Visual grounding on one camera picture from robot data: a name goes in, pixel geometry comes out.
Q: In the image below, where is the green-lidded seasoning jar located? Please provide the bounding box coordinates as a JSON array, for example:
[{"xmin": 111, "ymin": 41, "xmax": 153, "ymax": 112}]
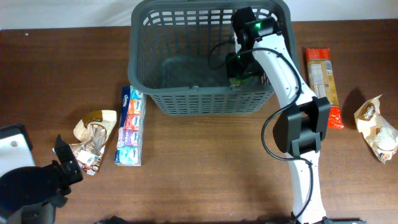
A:
[{"xmin": 229, "ymin": 77, "xmax": 252, "ymax": 86}]

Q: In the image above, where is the beige white rice bag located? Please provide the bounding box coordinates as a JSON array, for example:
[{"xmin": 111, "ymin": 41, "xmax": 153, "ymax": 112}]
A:
[{"xmin": 354, "ymin": 95, "xmax": 397, "ymax": 164}]

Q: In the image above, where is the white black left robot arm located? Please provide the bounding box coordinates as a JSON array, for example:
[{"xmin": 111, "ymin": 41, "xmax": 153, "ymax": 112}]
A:
[{"xmin": 1, "ymin": 124, "xmax": 83, "ymax": 223}]

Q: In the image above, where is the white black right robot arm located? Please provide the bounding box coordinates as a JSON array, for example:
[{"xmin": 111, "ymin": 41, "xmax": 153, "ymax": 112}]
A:
[{"xmin": 225, "ymin": 7, "xmax": 331, "ymax": 223}]

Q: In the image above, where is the multicolour tissue pack bundle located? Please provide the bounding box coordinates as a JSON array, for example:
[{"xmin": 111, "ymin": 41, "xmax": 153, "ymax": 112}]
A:
[{"xmin": 114, "ymin": 85, "xmax": 146, "ymax": 166}]

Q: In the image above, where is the beige clear snack bag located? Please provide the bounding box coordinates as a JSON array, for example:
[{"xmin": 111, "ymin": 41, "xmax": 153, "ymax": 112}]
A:
[{"xmin": 61, "ymin": 110, "xmax": 117, "ymax": 179}]

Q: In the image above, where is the grey plastic mesh basket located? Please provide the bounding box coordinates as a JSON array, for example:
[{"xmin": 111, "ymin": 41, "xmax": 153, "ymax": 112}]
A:
[{"xmin": 127, "ymin": 0, "xmax": 301, "ymax": 116}]

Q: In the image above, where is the orange-ended pasta packet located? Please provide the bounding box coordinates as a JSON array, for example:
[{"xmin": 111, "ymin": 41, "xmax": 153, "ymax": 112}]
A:
[{"xmin": 305, "ymin": 48, "xmax": 345, "ymax": 129}]

